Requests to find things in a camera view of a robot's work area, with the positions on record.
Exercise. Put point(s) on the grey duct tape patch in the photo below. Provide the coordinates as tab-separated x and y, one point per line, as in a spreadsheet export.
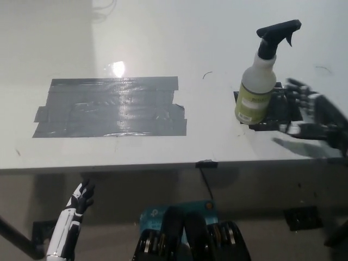
108	108

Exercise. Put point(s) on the black metal table leg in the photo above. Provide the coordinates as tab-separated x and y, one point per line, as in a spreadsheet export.
16	235

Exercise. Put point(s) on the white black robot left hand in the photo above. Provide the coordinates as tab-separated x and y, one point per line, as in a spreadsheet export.
77	206

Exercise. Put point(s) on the spray bottle with green label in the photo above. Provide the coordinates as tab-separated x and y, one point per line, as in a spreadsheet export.
254	95

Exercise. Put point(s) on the black floor tape patch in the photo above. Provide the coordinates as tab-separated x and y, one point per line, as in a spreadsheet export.
43	231
303	218

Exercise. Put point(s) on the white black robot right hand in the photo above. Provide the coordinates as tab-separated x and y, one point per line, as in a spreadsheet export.
323	119

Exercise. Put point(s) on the small black tape strip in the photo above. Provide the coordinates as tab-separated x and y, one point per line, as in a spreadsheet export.
206	164

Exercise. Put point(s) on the black square tape patch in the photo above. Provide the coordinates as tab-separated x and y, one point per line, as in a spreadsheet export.
274	119

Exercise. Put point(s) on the black teal robot torso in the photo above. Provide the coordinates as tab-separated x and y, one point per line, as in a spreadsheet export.
190	233

